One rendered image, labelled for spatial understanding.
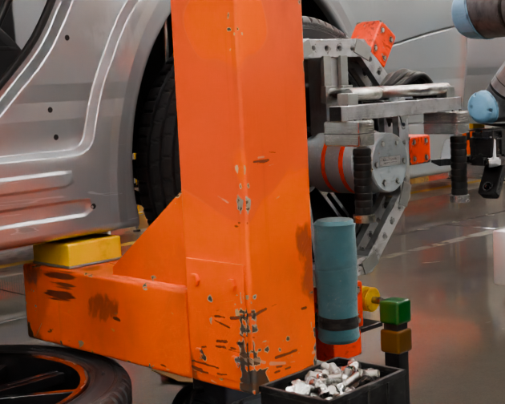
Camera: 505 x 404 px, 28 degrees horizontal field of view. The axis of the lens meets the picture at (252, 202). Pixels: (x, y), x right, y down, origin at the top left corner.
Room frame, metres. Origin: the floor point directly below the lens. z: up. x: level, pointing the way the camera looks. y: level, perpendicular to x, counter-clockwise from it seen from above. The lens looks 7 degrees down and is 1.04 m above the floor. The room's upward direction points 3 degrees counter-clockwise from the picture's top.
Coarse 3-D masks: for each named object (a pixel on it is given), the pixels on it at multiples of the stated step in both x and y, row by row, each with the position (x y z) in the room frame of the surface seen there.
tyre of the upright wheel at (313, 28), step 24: (312, 24) 2.32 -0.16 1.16; (168, 72) 2.25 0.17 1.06; (168, 96) 2.20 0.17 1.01; (144, 120) 2.22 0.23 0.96; (168, 120) 2.16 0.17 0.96; (144, 144) 2.20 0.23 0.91; (168, 144) 2.15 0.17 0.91; (144, 168) 2.20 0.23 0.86; (168, 168) 2.14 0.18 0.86; (144, 192) 2.21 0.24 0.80; (168, 192) 2.15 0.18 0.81
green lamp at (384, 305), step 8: (384, 304) 1.65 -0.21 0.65; (392, 304) 1.64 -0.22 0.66; (400, 304) 1.64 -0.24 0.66; (408, 304) 1.66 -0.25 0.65; (384, 312) 1.65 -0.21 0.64; (392, 312) 1.64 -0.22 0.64; (400, 312) 1.64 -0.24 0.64; (408, 312) 1.65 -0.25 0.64; (384, 320) 1.65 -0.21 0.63; (392, 320) 1.64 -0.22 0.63; (400, 320) 1.64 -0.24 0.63; (408, 320) 1.65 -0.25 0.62
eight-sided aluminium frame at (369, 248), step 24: (312, 48) 2.20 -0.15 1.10; (336, 48) 2.25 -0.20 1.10; (360, 48) 2.30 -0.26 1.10; (360, 72) 2.37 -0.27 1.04; (384, 72) 2.37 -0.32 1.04; (384, 120) 2.43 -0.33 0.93; (408, 144) 2.43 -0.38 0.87; (408, 168) 2.43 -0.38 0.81; (384, 192) 2.43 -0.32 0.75; (408, 192) 2.42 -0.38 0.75; (384, 216) 2.37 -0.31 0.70; (360, 240) 2.36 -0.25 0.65; (384, 240) 2.35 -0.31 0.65; (360, 264) 2.29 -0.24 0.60
